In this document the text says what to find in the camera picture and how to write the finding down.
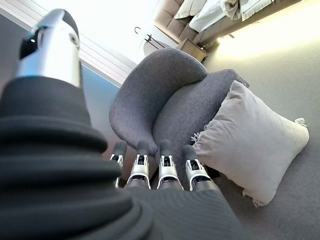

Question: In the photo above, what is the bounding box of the bed with white sheet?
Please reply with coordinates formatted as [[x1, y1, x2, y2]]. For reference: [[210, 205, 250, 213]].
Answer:
[[188, 0, 320, 47]]

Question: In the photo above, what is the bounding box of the grey fabric armchair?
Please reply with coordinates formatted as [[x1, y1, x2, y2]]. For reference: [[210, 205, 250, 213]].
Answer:
[[109, 47, 251, 181]]

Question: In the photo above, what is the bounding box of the pale fringed blanket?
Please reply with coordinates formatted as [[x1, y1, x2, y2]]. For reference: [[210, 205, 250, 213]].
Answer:
[[223, 0, 305, 22]]

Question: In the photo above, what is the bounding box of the white bed pillow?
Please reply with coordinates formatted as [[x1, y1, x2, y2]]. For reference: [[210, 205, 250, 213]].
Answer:
[[174, 0, 208, 20]]

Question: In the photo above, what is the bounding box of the white fringed cushion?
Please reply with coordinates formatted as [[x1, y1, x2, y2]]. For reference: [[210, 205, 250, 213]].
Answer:
[[191, 79, 310, 208]]

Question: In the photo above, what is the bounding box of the light wooden nightstand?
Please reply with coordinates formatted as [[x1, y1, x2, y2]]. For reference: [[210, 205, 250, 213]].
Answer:
[[176, 38, 208, 62]]

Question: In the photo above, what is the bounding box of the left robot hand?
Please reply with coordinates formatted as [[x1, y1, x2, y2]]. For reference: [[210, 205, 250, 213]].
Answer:
[[0, 8, 248, 240]]

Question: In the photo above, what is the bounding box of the beige tufted headboard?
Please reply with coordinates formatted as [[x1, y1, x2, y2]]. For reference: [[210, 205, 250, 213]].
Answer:
[[153, 0, 201, 43]]

